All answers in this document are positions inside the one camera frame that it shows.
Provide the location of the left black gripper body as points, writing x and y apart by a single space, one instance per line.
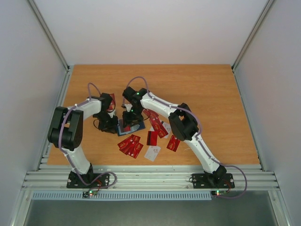
106 123

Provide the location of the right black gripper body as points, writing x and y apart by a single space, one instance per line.
131 118

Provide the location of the dark red stripe card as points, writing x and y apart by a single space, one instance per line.
127 129

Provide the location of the blue leather card holder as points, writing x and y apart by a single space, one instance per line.
121 131

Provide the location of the white card bottom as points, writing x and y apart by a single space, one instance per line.
152 152

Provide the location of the white card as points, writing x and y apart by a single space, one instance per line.
167 127
152 152

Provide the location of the red vip card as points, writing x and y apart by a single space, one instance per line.
173 143
127 143
133 149
158 127
150 113

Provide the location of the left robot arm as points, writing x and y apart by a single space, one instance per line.
66 133

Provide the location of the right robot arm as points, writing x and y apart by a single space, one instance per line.
184 126

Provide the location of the red card far left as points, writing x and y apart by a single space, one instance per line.
113 103

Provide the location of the red stripe card lower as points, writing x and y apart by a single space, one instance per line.
152 138

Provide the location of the white card under stack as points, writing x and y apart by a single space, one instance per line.
167 127

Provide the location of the left controller board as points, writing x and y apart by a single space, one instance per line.
89 193

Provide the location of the controller board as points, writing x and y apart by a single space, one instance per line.
89 193
219 192

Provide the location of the right controller board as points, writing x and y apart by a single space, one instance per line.
219 192

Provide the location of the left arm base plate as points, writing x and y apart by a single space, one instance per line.
101 181

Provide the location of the aluminium rail frame front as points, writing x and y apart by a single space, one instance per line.
151 177

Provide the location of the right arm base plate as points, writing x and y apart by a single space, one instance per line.
202 181

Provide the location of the grey slotted cable duct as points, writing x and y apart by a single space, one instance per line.
124 196

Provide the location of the left aluminium corner post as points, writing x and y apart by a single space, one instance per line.
36 11

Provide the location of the aluminium corner post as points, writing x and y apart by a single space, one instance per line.
257 25
36 11

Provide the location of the right aluminium corner post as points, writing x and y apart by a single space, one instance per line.
257 25

